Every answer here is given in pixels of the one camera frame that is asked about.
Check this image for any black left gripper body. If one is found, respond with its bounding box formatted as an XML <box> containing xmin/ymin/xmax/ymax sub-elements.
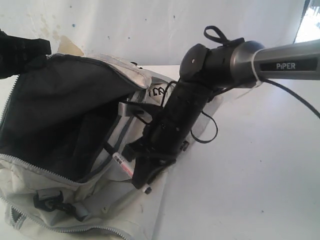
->
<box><xmin>0</xmin><ymin>31</ymin><xmax>52</xmax><ymax>79</ymax></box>

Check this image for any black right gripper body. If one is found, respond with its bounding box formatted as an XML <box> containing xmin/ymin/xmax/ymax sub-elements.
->
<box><xmin>124</xmin><ymin>109</ymin><xmax>198</xmax><ymax>165</ymax></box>

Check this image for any white marker black cap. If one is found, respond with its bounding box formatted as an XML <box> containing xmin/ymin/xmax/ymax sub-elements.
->
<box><xmin>112</xmin><ymin>152</ymin><xmax>152</xmax><ymax>195</ymax></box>

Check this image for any white fabric backpack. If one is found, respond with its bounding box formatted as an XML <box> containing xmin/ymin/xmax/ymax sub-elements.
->
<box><xmin>0</xmin><ymin>54</ymin><xmax>221</xmax><ymax>240</ymax></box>

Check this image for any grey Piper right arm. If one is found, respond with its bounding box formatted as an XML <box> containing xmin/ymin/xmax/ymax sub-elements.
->
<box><xmin>123</xmin><ymin>40</ymin><xmax>320</xmax><ymax>189</ymax></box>

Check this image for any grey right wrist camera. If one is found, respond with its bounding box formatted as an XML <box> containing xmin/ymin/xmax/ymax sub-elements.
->
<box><xmin>118</xmin><ymin>101</ymin><xmax>152</xmax><ymax>117</ymax></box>

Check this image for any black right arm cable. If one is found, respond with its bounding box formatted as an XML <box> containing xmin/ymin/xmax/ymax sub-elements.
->
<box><xmin>134</xmin><ymin>24</ymin><xmax>320</xmax><ymax>146</ymax></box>

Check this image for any dark window frame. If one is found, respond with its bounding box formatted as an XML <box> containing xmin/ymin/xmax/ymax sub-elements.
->
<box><xmin>293</xmin><ymin>0</ymin><xmax>320</xmax><ymax>43</ymax></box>

